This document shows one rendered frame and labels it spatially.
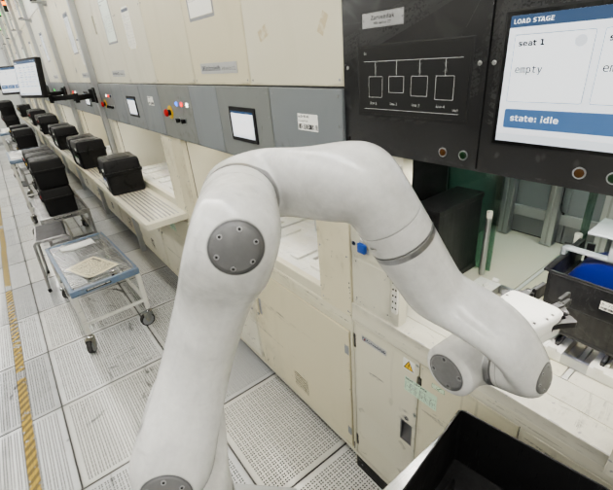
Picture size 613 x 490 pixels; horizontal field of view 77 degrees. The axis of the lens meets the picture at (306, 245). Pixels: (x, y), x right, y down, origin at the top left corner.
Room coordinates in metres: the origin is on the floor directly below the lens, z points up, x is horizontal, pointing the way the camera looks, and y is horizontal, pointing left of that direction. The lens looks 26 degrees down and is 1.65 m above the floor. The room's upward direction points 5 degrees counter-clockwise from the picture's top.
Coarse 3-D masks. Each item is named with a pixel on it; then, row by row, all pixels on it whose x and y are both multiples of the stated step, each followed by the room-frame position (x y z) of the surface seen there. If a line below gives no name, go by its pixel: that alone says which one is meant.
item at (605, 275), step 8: (592, 264) 0.83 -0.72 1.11; (600, 264) 0.82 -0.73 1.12; (608, 264) 0.80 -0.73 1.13; (576, 272) 0.86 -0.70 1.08; (584, 272) 0.84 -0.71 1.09; (592, 272) 0.83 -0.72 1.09; (600, 272) 0.81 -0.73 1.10; (608, 272) 0.80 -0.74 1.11; (592, 280) 0.83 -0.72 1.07; (600, 280) 0.81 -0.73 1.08; (608, 280) 0.80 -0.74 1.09; (608, 288) 0.80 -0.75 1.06
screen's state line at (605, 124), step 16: (512, 112) 0.74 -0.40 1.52; (528, 112) 0.72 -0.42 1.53; (544, 112) 0.69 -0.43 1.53; (560, 112) 0.67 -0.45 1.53; (528, 128) 0.71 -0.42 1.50; (544, 128) 0.69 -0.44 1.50; (560, 128) 0.67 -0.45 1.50; (576, 128) 0.65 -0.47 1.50; (592, 128) 0.63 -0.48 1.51; (608, 128) 0.61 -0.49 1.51
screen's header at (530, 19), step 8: (584, 8) 0.67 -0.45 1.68; (592, 8) 0.66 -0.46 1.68; (600, 8) 0.65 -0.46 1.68; (608, 8) 0.64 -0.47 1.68; (520, 16) 0.75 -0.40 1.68; (528, 16) 0.74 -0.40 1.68; (536, 16) 0.73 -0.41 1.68; (544, 16) 0.72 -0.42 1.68; (552, 16) 0.71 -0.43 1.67; (560, 16) 0.70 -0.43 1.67; (568, 16) 0.69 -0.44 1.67; (576, 16) 0.68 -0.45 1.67; (584, 16) 0.67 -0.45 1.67; (592, 16) 0.66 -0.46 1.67; (600, 16) 0.65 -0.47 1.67; (608, 16) 0.64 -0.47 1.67; (512, 24) 0.76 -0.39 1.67; (520, 24) 0.75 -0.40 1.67; (528, 24) 0.73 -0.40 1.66; (536, 24) 0.72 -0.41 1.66
